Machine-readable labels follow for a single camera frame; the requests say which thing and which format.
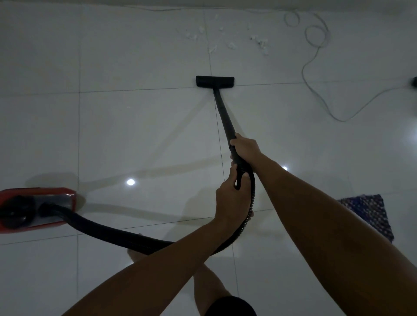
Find person's right leg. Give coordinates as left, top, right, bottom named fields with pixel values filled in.
left=193, top=263, right=232, bottom=316

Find person's right hand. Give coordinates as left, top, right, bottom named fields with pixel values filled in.
left=229, top=132, right=263, bottom=171

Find black shorts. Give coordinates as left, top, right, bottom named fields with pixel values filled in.
left=204, top=295, right=257, bottom=316

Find red and black vacuum cleaner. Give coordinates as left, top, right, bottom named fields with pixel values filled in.
left=0, top=75, right=256, bottom=256

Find person's right forearm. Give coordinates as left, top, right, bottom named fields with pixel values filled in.
left=254, top=156, right=417, bottom=316

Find person's left leg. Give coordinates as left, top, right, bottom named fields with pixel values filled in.
left=127, top=233, right=148, bottom=264

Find person's left hand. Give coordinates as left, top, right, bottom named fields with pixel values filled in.
left=214, top=164, right=255, bottom=230

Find person's left forearm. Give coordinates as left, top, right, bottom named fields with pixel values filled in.
left=62, top=220, right=228, bottom=316

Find dark patterned rug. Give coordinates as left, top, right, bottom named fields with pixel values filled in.
left=337, top=194, right=395, bottom=243

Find scattered white paper scraps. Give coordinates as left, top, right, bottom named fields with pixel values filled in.
left=175, top=14, right=269, bottom=56

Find person's leg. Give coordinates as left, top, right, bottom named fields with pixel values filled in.
left=193, top=263, right=232, bottom=316
left=127, top=233, right=148, bottom=264

